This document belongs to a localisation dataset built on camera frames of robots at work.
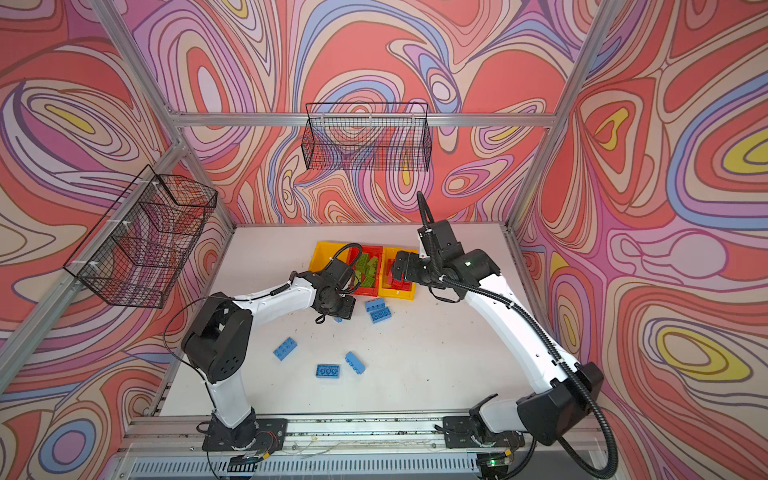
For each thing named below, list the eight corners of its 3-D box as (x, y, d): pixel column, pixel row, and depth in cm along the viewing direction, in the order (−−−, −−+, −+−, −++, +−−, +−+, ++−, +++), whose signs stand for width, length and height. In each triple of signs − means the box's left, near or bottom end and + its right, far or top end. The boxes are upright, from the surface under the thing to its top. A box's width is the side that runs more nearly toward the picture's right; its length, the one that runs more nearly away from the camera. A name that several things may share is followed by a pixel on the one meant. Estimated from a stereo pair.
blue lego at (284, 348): (275, 356, 89) (271, 352, 86) (291, 340, 92) (288, 336, 90) (281, 361, 88) (278, 358, 85) (297, 345, 91) (295, 341, 89)
